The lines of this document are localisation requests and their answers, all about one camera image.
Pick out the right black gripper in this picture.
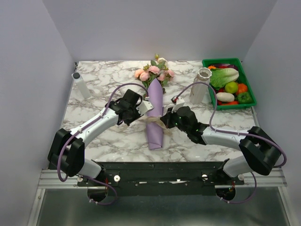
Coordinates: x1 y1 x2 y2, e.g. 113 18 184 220
160 106 190 134

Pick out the beige ribbon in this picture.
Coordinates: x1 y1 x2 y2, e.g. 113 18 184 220
111 116 172 137

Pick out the purple wrapping paper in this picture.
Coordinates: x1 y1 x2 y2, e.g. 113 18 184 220
146 79 163 150

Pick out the pink artificial flower bouquet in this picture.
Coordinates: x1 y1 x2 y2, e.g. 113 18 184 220
135 54 175 94

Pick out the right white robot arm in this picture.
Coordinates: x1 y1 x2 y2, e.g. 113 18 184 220
160 106 281 185

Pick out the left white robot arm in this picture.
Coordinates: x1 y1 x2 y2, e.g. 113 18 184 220
48 89 153 186

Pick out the white ribbed ceramic vase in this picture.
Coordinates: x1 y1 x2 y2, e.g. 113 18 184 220
190 67 212 105

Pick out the orange toy carrot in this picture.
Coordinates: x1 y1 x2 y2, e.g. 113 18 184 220
222 101 239 105

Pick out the white bottle black cap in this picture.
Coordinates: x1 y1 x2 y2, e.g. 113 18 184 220
71 72 91 99

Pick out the white toy potato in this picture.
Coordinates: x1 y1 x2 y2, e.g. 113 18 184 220
216 92 235 103

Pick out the toy lettuce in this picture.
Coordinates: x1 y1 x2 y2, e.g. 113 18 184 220
210 68 239 89

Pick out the green plastic tray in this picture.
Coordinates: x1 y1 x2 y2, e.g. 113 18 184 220
202 58 256 110

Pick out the green toy bell pepper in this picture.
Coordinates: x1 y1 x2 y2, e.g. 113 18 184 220
237 92 253 104

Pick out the purple toy onion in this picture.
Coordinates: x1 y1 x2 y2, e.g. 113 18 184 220
211 63 238 71

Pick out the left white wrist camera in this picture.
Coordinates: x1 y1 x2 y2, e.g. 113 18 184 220
136 100 154 116

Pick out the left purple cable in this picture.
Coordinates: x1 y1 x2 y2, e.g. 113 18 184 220
57 83 151 205

